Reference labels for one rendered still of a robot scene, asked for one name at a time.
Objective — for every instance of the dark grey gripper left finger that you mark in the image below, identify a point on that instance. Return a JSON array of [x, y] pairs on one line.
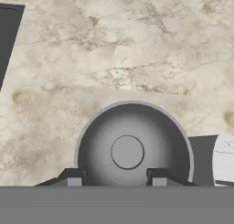
[[73, 176]]

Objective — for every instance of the dark grey hob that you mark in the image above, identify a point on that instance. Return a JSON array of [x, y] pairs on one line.
[[8, 35]]

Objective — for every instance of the grey and white stand mixer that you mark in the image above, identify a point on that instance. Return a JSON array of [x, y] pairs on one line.
[[210, 160]]

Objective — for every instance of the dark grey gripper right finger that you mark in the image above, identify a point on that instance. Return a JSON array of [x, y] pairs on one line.
[[158, 176]]

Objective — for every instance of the grey metal mixer bowl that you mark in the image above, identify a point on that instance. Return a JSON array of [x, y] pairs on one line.
[[134, 133]]

